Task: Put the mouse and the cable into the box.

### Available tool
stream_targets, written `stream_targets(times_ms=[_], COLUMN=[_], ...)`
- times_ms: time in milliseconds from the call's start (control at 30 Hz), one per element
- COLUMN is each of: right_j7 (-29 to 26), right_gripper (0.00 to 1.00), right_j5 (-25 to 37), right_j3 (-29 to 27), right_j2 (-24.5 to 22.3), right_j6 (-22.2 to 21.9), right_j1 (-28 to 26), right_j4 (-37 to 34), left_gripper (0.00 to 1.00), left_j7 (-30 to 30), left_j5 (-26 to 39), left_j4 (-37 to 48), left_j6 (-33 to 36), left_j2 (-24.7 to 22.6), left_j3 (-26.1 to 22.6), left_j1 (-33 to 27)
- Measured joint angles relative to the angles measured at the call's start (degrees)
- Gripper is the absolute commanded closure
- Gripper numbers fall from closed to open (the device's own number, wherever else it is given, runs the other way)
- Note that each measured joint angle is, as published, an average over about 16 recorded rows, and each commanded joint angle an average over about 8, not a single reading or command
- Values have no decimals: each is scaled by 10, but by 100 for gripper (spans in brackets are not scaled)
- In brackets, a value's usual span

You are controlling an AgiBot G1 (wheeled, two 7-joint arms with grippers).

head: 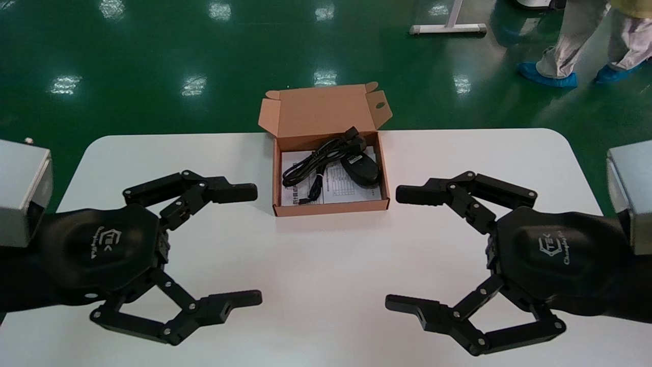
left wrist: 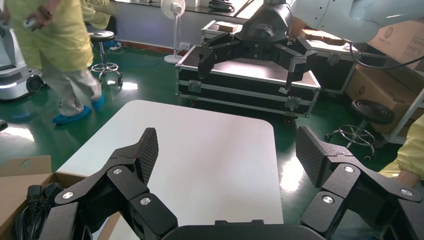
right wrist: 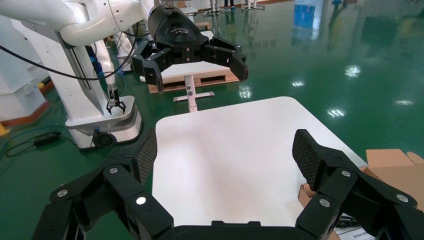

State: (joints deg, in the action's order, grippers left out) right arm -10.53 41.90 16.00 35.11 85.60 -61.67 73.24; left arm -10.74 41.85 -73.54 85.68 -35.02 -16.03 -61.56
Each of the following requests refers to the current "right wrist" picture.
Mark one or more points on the black power adapter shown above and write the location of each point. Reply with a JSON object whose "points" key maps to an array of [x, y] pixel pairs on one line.
{"points": [[48, 139]]}

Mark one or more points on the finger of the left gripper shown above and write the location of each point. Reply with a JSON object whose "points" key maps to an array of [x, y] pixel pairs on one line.
{"points": [[232, 59], [150, 64]]}

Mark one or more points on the wooden pallet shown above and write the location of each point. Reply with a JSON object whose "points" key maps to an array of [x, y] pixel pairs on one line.
{"points": [[215, 79]]}

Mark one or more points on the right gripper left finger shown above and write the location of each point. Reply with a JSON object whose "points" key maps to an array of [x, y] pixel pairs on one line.
{"points": [[126, 188]]}

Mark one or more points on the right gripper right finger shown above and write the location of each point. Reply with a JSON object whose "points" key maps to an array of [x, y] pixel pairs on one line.
{"points": [[344, 185]]}

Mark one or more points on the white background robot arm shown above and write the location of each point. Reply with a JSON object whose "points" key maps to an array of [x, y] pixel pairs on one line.
{"points": [[106, 66]]}

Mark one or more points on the white robot body with base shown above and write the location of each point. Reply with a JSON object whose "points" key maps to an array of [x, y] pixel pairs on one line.
{"points": [[82, 99]]}

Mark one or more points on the white printed paper manual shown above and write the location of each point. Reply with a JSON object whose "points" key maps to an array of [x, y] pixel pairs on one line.
{"points": [[354, 236]]}

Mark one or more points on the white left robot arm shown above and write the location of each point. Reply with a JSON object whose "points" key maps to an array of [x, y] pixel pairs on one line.
{"points": [[92, 20]]}

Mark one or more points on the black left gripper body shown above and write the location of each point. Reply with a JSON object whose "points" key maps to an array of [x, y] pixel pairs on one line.
{"points": [[177, 33]]}

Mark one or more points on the white background table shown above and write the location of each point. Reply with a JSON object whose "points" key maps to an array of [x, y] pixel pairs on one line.
{"points": [[192, 69]]}

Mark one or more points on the brown cardboard storage box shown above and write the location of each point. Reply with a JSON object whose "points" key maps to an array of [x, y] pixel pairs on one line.
{"points": [[397, 175]]}

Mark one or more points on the small black background gripper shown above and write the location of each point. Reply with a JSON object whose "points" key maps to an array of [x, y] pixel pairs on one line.
{"points": [[115, 105]]}

